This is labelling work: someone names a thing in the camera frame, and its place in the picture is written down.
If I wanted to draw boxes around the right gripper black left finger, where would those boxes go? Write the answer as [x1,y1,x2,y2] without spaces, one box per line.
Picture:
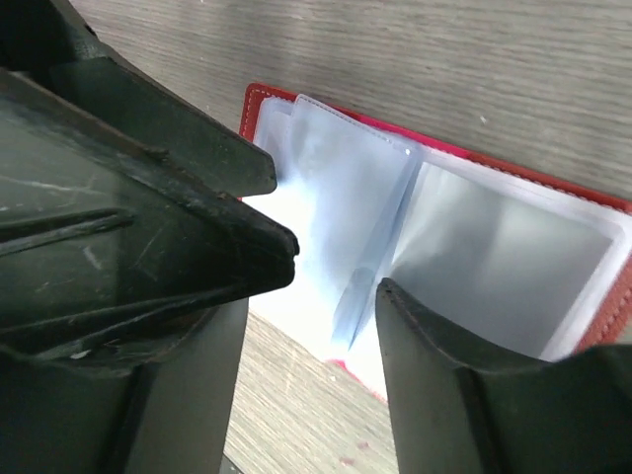
[1,299,248,473]

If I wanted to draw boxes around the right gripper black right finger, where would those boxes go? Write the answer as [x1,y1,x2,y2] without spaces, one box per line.
[375,278,631,473]

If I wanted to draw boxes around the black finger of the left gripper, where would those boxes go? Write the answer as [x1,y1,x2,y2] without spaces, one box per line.
[1,1,277,196]
[1,71,299,365]

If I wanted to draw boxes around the red leather card holder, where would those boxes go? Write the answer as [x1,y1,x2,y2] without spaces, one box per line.
[240,83,631,396]

